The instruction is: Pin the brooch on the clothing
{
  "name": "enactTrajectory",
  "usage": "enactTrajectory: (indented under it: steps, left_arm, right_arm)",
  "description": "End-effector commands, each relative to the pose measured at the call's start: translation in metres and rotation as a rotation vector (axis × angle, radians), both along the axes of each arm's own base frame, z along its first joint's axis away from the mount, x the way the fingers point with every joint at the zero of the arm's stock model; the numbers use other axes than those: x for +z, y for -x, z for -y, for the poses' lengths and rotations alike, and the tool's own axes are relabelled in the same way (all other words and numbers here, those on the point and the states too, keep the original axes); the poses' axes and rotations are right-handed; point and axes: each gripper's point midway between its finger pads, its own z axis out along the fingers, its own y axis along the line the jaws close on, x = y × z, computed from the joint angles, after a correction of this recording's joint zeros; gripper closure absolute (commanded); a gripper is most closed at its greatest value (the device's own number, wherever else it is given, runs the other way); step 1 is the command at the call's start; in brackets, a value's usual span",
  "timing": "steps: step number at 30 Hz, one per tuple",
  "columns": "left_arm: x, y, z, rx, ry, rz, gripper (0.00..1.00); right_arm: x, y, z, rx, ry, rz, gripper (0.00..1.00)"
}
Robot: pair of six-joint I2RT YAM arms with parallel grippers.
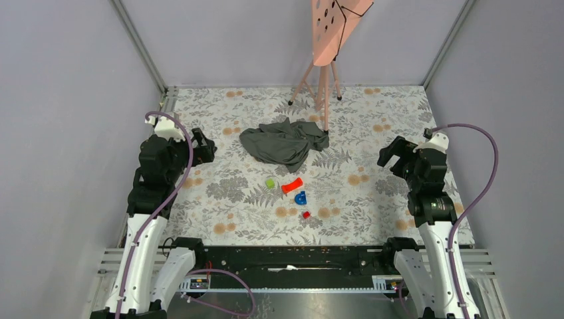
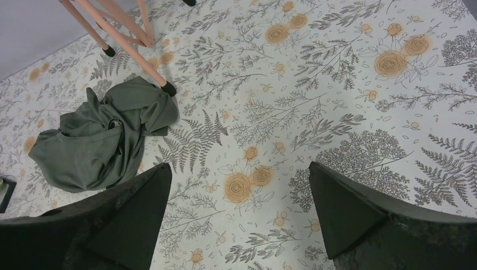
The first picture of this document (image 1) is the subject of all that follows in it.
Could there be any dark grey t-shirt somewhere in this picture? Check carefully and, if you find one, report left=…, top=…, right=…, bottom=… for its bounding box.
left=239, top=118, right=330, bottom=173

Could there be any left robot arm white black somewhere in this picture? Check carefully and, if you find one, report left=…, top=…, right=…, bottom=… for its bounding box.
left=90, top=128, right=217, bottom=318

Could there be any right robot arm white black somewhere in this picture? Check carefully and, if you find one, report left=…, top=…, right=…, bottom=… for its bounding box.
left=377, top=133, right=482, bottom=318

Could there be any green toy block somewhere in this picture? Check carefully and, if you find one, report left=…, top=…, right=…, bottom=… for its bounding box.
left=265, top=179, right=276, bottom=189

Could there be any red curved toy block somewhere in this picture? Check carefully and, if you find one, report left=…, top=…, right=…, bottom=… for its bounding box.
left=281, top=177, right=303, bottom=194

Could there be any blue D-shaped toy block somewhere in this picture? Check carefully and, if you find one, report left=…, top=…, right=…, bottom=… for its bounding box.
left=294, top=191, right=307, bottom=205

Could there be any pink music stand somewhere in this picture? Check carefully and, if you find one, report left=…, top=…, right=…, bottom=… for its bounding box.
left=287, top=0, right=374, bottom=134

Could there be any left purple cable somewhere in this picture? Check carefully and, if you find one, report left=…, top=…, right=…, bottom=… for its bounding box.
left=113, top=111, right=195, bottom=319

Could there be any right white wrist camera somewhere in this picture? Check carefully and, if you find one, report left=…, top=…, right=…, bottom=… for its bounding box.
left=413, top=128, right=450, bottom=154

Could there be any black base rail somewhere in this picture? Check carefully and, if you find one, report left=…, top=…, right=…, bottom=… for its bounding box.
left=180, top=245, right=401, bottom=294

